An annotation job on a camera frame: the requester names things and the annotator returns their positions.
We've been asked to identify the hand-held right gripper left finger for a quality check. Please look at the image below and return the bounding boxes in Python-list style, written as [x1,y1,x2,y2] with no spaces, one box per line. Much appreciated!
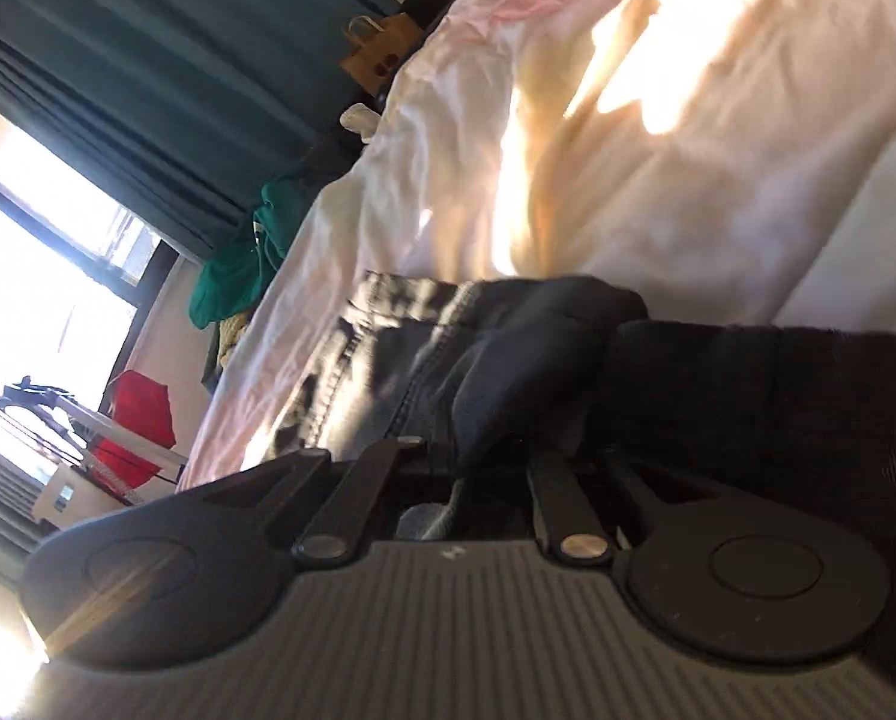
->
[185,435,456,571]

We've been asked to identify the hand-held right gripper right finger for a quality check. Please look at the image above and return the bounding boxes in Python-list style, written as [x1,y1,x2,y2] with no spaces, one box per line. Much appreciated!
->
[526,448,696,569]

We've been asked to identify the black denim pants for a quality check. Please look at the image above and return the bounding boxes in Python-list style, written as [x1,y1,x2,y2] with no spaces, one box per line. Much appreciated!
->
[271,270,896,541]

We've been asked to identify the yellow knit garment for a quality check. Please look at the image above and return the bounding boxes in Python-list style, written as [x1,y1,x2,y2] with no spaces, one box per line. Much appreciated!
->
[211,311,257,372]

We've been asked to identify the green garment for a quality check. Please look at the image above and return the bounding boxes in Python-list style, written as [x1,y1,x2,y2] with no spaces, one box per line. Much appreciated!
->
[187,178,321,329]

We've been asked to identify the red garment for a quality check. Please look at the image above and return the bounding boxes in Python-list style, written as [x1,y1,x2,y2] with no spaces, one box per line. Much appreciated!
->
[91,371,177,488]

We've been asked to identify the white floor appliance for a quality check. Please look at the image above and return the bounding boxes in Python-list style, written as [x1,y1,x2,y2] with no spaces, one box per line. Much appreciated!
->
[38,461,141,526]

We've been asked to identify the silver metal stand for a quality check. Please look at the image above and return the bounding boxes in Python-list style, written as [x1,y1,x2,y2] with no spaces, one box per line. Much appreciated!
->
[0,379,190,496]

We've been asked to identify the white garment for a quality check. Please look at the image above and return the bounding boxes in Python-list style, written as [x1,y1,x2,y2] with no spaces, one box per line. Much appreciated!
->
[340,103,377,140]

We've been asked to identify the black framed window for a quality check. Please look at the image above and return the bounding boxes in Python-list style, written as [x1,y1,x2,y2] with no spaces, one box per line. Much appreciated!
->
[0,94,182,421]

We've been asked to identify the brown paper bag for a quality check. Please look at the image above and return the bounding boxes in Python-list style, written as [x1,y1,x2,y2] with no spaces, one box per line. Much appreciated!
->
[340,13,425,98]

